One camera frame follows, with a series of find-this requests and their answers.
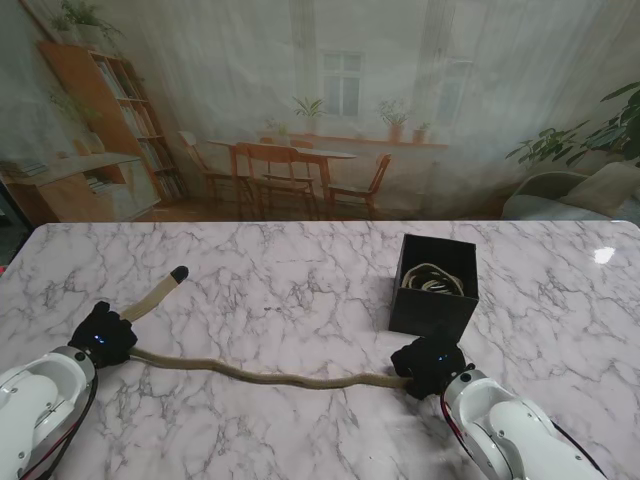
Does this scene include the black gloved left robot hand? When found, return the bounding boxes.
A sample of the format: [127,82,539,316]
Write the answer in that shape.
[67,300,139,370]

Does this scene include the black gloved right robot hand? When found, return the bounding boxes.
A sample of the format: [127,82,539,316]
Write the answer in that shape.
[389,324,470,401]

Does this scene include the black belt storage box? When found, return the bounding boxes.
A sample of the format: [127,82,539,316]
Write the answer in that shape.
[388,232,480,344]

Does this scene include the dark brown woven belt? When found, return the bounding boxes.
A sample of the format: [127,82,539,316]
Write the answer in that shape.
[417,273,451,294]

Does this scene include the beige woven belt double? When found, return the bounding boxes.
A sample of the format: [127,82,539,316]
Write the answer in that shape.
[119,266,417,392]
[401,262,467,297]

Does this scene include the black panel beside backdrop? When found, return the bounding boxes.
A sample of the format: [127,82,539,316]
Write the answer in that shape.
[0,177,36,276]

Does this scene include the red black right arm cables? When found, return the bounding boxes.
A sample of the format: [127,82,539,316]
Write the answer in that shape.
[438,387,474,449]

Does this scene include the red black arm cables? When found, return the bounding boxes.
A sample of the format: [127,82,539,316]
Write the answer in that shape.
[19,377,100,480]
[438,387,474,449]

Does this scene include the red black left arm cables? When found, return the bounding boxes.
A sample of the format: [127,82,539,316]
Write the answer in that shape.
[19,377,100,480]

